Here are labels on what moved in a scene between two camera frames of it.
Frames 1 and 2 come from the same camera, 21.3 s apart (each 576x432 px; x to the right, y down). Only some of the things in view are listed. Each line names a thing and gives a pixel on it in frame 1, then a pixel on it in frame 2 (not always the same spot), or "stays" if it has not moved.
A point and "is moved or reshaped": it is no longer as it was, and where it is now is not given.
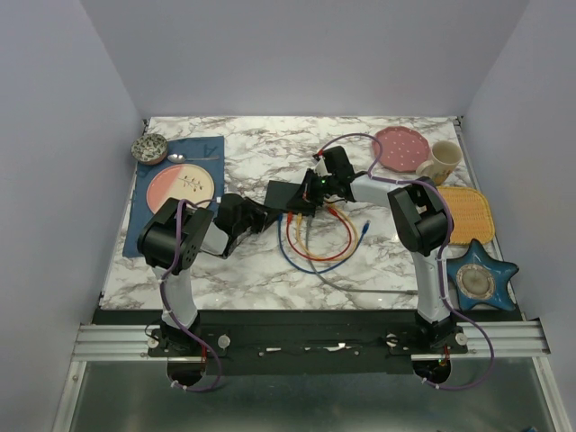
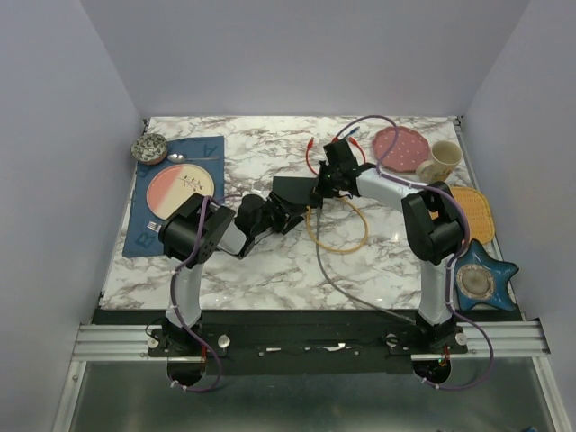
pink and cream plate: x=181 y=182 stays
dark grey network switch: x=277 y=195 is moved or reshaped
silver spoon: x=182 y=158 stays
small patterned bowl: x=149 y=148 stays
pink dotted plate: x=404 y=149 stays
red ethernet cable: x=334 y=212 -> x=335 y=140
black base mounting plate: x=304 y=342 stays
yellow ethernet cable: x=336 y=257 -> x=336 y=250
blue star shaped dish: x=479 y=277 stays
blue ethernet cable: x=280 y=220 -> x=353 y=130
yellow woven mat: x=471 y=214 stays
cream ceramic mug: x=445 y=157 stays
